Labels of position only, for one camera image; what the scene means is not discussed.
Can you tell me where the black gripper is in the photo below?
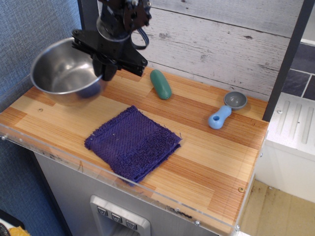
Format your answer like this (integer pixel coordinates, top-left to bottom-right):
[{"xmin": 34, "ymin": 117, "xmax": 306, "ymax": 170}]
[{"xmin": 72, "ymin": 32, "xmax": 148, "ymax": 81}]

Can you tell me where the stainless steel bowl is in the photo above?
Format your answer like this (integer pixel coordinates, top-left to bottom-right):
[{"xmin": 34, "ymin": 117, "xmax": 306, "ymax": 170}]
[{"xmin": 30, "ymin": 37, "xmax": 108, "ymax": 106}]

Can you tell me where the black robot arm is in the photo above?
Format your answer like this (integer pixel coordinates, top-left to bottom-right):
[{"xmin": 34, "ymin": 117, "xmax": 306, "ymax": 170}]
[{"xmin": 72, "ymin": 0, "xmax": 152, "ymax": 81}]

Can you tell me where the purple folded cloth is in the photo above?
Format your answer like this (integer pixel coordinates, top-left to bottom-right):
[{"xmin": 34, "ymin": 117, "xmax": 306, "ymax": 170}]
[{"xmin": 85, "ymin": 106, "xmax": 181, "ymax": 183}]

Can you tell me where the green oblong toy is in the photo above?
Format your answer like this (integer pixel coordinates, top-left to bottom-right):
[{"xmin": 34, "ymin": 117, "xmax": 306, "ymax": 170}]
[{"xmin": 150, "ymin": 69, "xmax": 172, "ymax": 100}]

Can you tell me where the clear acrylic edge guard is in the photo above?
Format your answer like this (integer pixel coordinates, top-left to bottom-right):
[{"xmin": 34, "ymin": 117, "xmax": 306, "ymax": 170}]
[{"xmin": 0, "ymin": 120, "xmax": 266, "ymax": 236}]

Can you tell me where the blue grey toy scoop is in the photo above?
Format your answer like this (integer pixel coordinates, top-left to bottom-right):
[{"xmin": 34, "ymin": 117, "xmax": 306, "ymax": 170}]
[{"xmin": 208, "ymin": 91, "xmax": 248, "ymax": 130}]

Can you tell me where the silver dispenser button panel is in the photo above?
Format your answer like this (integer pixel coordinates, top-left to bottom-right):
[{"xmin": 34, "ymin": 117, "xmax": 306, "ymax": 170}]
[{"xmin": 90, "ymin": 195, "xmax": 151, "ymax": 236}]

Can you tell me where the yellow black object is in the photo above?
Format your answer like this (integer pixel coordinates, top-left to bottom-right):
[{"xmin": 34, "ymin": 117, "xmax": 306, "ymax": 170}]
[{"xmin": 0, "ymin": 218, "xmax": 31, "ymax": 236}]

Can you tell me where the white toy sink unit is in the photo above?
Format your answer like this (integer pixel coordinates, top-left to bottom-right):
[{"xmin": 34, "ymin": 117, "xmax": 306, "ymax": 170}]
[{"xmin": 255, "ymin": 93, "xmax": 315, "ymax": 202}]

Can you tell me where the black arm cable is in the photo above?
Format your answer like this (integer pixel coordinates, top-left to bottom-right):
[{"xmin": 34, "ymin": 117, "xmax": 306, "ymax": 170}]
[{"xmin": 131, "ymin": 27, "xmax": 150, "ymax": 51}]

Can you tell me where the dark left post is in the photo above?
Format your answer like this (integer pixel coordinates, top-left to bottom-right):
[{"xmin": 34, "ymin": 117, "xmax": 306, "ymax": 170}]
[{"xmin": 72, "ymin": 0, "xmax": 99, "ymax": 43}]

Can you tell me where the dark post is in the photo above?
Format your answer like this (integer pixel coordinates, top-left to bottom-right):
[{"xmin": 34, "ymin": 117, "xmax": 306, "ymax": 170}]
[
  {"xmin": 262, "ymin": 0, "xmax": 315, "ymax": 121},
  {"xmin": 72, "ymin": 0, "xmax": 99, "ymax": 43}
]

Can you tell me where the dark right post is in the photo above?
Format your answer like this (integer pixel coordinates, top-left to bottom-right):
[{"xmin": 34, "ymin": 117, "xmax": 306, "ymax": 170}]
[{"xmin": 262, "ymin": 0, "xmax": 315, "ymax": 121}]

